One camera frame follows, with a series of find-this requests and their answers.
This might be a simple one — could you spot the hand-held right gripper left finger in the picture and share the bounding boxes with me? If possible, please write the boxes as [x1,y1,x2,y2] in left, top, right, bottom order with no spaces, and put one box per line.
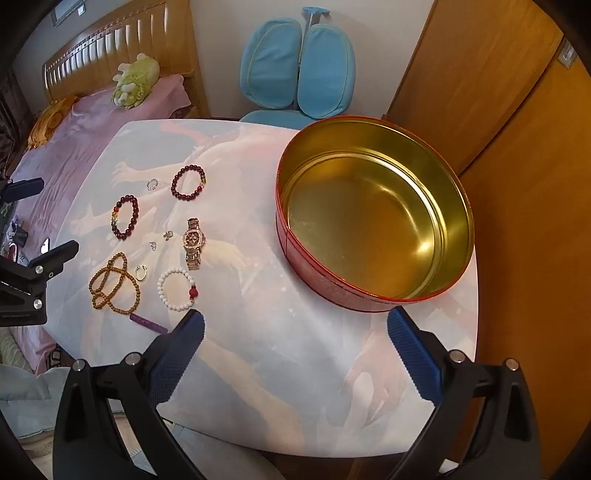
[52,308,206,480]

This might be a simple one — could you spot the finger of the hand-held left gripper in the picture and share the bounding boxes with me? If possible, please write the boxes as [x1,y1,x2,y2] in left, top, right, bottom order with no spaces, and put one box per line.
[0,240,80,305]
[0,178,45,204]

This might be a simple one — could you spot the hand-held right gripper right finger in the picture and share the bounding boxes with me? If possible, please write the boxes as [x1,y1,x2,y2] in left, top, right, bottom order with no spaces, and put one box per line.
[387,306,542,480]

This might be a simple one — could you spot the purple stick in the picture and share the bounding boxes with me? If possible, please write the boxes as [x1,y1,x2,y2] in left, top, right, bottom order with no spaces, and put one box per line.
[130,311,169,334]

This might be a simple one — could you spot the brown bead necklace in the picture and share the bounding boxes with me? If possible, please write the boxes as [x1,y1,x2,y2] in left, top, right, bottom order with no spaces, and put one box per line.
[90,251,141,315]

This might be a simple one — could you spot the white bead bracelet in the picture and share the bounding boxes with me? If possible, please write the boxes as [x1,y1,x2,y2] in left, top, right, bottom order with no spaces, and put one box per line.
[157,268,200,313]

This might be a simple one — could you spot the dark red bead bracelet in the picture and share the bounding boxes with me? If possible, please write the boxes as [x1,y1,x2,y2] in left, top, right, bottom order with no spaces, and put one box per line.
[171,165,207,199]
[111,196,140,239]

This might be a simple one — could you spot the gold wrist watch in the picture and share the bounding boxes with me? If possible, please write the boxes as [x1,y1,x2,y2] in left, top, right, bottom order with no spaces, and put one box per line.
[181,218,204,271]

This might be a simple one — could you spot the red round tin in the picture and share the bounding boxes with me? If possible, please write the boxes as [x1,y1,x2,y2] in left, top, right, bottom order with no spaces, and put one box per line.
[275,116,476,313]

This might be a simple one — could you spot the yellow pillow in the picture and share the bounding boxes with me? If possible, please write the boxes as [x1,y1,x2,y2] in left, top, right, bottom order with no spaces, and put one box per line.
[25,95,81,148]

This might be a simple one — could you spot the light blue quilt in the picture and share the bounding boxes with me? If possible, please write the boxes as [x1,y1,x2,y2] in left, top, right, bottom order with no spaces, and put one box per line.
[0,360,112,444]

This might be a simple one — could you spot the pink bed sheet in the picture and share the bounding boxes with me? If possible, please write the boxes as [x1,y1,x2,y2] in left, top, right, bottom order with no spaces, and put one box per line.
[9,74,195,370]

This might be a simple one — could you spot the green cabbage plush toy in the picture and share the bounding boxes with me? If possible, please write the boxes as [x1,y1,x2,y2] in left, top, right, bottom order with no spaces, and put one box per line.
[112,53,161,110]

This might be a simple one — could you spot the wooden bed headboard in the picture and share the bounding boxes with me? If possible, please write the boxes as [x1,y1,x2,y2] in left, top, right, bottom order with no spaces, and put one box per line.
[42,0,211,118]

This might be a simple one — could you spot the wooden wardrobe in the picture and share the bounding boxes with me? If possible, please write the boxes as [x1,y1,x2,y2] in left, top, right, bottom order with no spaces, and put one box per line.
[385,0,591,480]

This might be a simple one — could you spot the blue chair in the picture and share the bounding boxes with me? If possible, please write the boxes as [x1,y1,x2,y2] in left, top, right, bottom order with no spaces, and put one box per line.
[239,6,356,127]

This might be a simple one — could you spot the metal door latch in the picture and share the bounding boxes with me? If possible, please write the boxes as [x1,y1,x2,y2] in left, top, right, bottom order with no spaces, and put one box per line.
[558,39,578,70]

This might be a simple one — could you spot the wall picture frame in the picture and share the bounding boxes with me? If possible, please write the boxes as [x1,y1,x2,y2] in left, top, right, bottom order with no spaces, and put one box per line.
[51,0,88,26]

